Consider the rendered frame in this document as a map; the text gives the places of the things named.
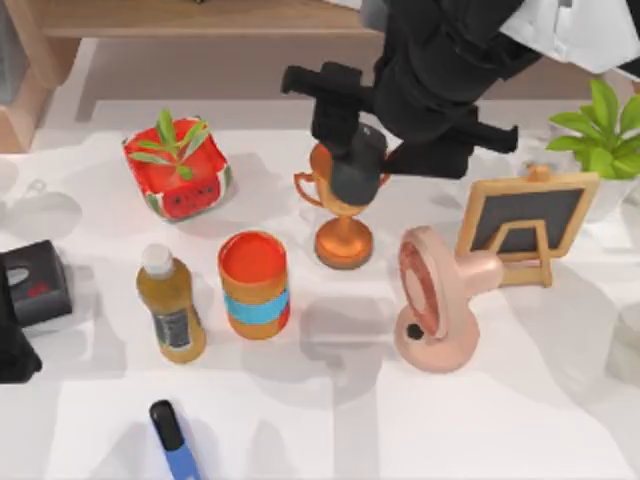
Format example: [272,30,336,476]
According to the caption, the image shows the grey rounded box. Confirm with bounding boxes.
[331,124,390,207]

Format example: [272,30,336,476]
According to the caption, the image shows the wooden framed blackboard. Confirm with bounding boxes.
[454,164,601,289]

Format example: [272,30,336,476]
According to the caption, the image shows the copper trophy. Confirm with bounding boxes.
[293,142,392,271]

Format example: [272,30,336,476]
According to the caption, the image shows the wooden shelf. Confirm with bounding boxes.
[9,0,387,96]

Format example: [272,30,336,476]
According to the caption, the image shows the watermelon plant pot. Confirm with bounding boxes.
[122,108,232,224]

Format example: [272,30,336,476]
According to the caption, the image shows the pink desk fan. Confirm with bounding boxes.
[393,224,506,375]

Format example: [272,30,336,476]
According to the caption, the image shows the green plant in white pot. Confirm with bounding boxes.
[544,78,640,224]

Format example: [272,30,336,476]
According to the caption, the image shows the orange can with blue band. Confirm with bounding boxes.
[217,229,292,342]

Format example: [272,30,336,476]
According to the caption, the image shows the yellow bottle with white cap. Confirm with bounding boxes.
[135,243,209,366]

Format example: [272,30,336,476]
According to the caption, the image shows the wooden cupboard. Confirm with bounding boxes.
[0,0,49,154]

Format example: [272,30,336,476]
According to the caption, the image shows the blue pen with black cap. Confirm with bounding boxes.
[148,398,204,480]

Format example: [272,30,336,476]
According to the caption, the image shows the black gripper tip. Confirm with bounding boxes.
[0,264,44,386]

